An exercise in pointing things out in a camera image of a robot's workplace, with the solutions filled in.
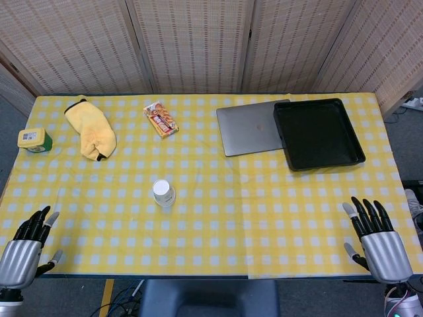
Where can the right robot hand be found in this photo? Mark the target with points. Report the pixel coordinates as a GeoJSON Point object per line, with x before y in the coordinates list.
{"type": "Point", "coordinates": [383, 254]}

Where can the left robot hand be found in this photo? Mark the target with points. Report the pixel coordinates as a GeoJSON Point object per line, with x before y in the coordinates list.
{"type": "Point", "coordinates": [20, 256]}

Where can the white paper cup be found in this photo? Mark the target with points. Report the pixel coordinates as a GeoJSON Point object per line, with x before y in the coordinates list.
{"type": "Point", "coordinates": [162, 191]}
{"type": "Point", "coordinates": [167, 204]}

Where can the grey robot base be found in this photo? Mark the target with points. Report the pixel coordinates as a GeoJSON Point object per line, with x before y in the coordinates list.
{"type": "Point", "coordinates": [208, 298]}

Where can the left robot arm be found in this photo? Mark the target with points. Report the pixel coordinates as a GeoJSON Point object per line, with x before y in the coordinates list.
{"type": "Point", "coordinates": [9, 302]}

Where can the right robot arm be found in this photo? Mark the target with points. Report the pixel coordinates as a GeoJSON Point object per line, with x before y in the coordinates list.
{"type": "Point", "coordinates": [404, 302]}

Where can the yellow checked tablecloth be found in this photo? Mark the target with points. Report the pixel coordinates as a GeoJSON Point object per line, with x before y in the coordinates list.
{"type": "Point", "coordinates": [314, 214]}
{"type": "Point", "coordinates": [132, 231]}

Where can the green tub with yellow lid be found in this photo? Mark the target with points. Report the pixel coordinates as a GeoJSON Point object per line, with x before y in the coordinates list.
{"type": "Point", "coordinates": [33, 140]}

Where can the black baking tray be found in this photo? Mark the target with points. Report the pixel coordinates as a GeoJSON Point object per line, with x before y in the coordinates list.
{"type": "Point", "coordinates": [317, 133]}

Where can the yellow oven mitt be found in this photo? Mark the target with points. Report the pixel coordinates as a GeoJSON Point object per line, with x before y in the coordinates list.
{"type": "Point", "coordinates": [92, 130]}

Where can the white power strip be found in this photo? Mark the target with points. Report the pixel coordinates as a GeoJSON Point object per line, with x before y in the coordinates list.
{"type": "Point", "coordinates": [414, 103]}

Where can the grey laptop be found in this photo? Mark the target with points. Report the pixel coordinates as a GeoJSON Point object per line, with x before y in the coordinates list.
{"type": "Point", "coordinates": [248, 128]}

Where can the orange snack box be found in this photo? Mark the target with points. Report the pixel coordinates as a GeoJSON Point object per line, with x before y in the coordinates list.
{"type": "Point", "coordinates": [161, 119]}

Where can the woven folding screen panel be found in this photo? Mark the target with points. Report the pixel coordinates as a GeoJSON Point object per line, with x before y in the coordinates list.
{"type": "Point", "coordinates": [72, 43]}
{"type": "Point", "coordinates": [386, 43]}
{"type": "Point", "coordinates": [195, 43]}
{"type": "Point", "coordinates": [291, 43]}

